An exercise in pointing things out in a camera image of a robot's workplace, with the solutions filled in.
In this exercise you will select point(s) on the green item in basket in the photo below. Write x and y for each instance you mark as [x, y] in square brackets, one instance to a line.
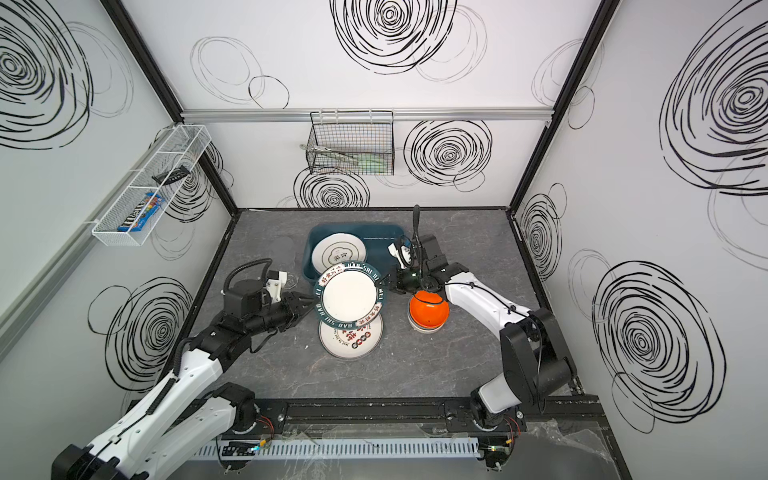
[373, 163]

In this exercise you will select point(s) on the white slotted cable duct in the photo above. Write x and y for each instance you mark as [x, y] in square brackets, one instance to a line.
[342, 449]

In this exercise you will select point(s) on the white plate black emblem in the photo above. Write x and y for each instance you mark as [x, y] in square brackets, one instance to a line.
[337, 248]

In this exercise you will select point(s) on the blue candy packet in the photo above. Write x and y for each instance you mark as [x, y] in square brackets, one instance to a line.
[149, 204]

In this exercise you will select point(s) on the black wire basket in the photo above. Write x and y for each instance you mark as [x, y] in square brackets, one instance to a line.
[351, 132]

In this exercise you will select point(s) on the white wire shelf basket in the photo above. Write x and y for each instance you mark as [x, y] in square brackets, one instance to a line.
[180, 145]

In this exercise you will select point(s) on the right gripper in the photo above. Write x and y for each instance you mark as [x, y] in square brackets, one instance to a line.
[411, 280]

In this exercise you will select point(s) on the clear glass cup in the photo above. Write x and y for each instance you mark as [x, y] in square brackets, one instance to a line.
[289, 281]

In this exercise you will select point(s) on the orange bowl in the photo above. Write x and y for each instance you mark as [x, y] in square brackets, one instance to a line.
[429, 309]

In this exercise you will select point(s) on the white plate red symbols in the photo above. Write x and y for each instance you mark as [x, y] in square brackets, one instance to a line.
[351, 344]

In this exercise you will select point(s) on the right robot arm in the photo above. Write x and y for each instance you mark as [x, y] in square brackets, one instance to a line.
[536, 360]

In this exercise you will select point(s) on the black mounting rail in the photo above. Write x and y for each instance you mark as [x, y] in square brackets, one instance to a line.
[454, 414]

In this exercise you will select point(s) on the teal plastic bin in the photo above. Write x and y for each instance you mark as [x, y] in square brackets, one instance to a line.
[376, 236]

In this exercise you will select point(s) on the green rim plate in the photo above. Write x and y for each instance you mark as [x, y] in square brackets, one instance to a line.
[349, 295]

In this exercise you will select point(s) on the metal tongs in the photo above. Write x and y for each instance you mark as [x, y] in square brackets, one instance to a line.
[330, 153]

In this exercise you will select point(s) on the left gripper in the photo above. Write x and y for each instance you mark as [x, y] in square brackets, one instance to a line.
[294, 309]

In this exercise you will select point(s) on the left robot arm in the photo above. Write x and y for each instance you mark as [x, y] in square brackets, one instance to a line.
[183, 412]

